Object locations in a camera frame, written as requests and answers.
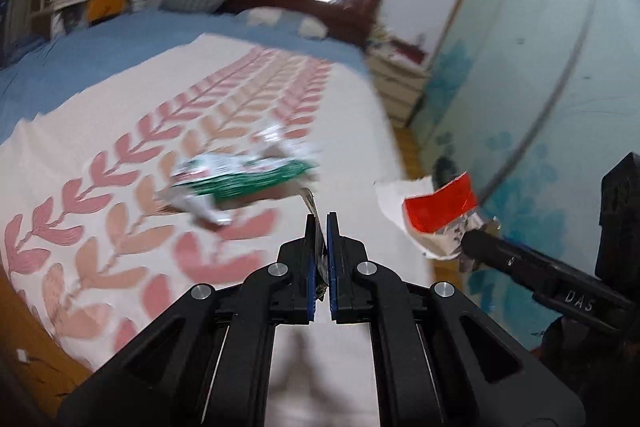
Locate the red white snack wrapper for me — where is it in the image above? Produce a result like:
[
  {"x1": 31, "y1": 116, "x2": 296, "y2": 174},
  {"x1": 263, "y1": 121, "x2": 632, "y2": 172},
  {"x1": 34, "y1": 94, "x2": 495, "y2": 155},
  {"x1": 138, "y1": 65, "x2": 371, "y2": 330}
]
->
[{"x1": 374, "y1": 172, "x2": 501, "y2": 261}]

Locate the green white plastic label wrapper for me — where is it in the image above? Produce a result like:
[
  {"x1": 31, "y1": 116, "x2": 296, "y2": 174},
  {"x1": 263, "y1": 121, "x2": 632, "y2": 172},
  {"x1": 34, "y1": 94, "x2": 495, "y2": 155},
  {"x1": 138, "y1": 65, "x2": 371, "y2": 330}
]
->
[{"x1": 157, "y1": 153, "x2": 317, "y2": 227}]

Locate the white leaf-pattern bed cover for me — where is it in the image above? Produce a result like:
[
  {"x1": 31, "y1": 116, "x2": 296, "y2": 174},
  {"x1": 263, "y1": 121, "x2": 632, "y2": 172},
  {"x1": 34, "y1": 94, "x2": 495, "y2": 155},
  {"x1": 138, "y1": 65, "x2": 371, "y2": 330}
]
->
[{"x1": 1, "y1": 34, "x2": 432, "y2": 417}]

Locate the white silver foil wrapper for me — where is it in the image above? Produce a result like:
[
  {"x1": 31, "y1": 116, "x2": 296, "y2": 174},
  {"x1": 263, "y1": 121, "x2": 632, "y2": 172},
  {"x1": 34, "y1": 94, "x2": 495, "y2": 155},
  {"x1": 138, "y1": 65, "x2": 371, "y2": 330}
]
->
[{"x1": 252, "y1": 124, "x2": 319, "y2": 162}]

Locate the floral sliding wardrobe door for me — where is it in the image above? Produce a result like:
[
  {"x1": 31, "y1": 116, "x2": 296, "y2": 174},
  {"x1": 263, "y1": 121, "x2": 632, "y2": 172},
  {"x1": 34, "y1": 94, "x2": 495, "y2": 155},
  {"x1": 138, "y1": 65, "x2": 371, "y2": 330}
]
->
[{"x1": 409, "y1": 0, "x2": 640, "y2": 353}]

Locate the beige bedside drawer cabinet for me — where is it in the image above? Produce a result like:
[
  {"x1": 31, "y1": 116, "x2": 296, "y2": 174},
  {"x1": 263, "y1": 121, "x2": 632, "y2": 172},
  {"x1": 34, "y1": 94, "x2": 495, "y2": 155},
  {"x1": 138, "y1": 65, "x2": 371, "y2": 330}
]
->
[{"x1": 366, "y1": 38, "x2": 430, "y2": 128}]

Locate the blue bed sheet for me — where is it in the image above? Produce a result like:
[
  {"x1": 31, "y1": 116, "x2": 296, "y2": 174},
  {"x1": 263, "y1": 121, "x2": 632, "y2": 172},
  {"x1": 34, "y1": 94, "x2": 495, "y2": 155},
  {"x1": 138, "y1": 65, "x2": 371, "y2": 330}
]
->
[{"x1": 1, "y1": 10, "x2": 368, "y2": 141}]

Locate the white blue pillow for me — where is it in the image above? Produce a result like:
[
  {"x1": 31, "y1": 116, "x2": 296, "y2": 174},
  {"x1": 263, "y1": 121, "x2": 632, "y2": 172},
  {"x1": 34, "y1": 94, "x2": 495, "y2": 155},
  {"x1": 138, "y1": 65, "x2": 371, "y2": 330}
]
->
[{"x1": 236, "y1": 6, "x2": 329, "y2": 40}]

